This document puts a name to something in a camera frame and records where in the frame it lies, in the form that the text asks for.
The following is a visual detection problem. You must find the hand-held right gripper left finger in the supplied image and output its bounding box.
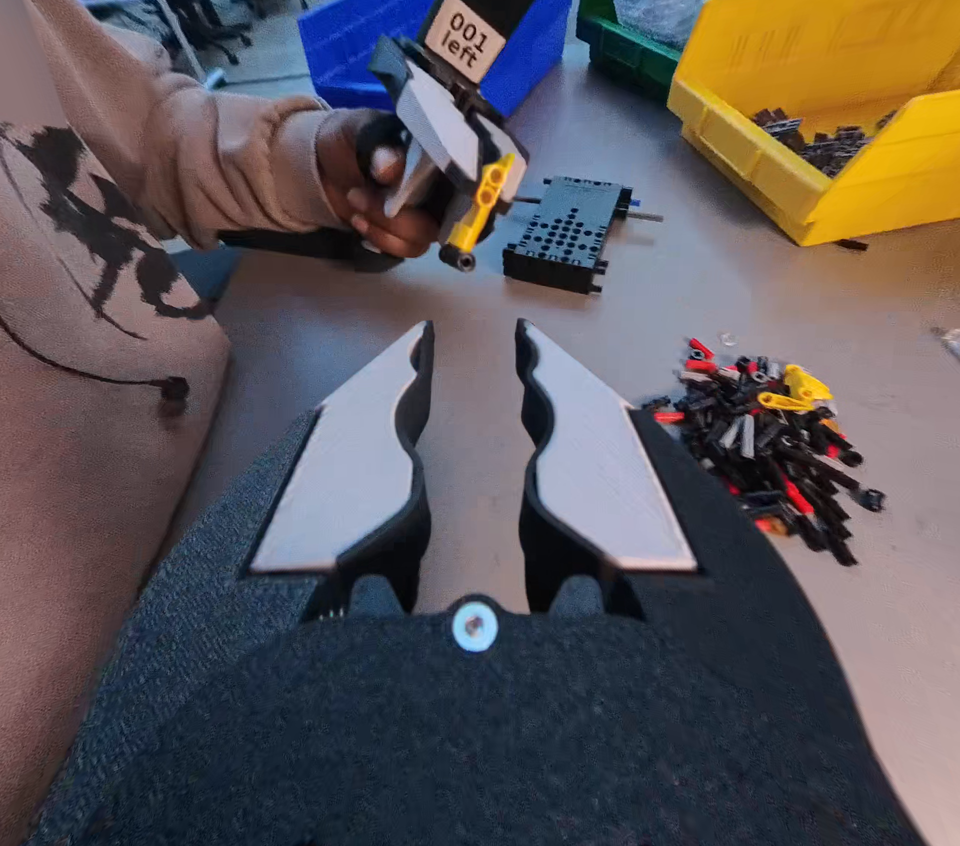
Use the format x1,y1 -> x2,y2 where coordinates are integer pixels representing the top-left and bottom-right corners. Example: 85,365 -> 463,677
249,321 -> 436,576

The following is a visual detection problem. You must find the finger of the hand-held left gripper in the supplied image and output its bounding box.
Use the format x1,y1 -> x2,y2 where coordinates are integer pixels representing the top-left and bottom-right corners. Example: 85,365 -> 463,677
393,64 -> 483,186
471,113 -> 531,204

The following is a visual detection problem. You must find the yellow storage bin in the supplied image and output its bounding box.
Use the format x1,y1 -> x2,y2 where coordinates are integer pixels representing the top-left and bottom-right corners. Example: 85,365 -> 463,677
667,0 -> 960,247

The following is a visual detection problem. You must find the grey desk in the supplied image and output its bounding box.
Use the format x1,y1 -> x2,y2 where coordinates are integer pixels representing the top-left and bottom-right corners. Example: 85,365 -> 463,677
161,0 -> 960,846

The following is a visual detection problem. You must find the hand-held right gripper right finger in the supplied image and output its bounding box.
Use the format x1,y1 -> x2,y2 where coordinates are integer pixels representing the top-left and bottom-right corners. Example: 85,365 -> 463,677
516,318 -> 699,573

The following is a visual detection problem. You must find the heap of small black pieces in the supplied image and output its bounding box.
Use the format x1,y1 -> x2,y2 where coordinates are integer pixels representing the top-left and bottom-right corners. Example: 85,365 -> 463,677
752,107 -> 897,178

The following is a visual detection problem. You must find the person's left hand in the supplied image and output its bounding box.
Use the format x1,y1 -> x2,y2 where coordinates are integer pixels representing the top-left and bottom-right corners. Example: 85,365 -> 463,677
315,109 -> 440,260

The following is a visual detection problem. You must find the thin black cable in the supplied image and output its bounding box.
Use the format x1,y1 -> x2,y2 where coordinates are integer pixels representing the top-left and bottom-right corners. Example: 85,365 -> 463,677
0,317 -> 190,405

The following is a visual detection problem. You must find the blue storage bin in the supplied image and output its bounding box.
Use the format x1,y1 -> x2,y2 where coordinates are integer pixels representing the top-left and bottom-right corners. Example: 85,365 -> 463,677
297,0 -> 582,118

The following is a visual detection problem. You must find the green storage bin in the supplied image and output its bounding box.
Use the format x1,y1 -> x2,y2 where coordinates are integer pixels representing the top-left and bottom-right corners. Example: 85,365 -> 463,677
576,0 -> 957,101

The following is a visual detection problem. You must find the pile of small building pins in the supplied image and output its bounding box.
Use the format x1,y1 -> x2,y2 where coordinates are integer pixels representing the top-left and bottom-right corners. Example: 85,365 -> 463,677
641,332 -> 886,568

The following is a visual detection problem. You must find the person's left forearm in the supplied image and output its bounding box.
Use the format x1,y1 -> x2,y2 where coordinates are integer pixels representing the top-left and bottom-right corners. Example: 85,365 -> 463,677
142,21 -> 354,252

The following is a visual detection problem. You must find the yellow piece with black pins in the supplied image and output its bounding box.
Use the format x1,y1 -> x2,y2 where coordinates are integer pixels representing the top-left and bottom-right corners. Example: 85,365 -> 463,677
438,152 -> 519,273

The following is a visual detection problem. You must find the person's beige sweatshirt torso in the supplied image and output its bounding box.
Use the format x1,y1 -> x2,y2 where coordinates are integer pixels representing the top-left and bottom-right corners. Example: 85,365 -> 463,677
0,0 -> 232,817

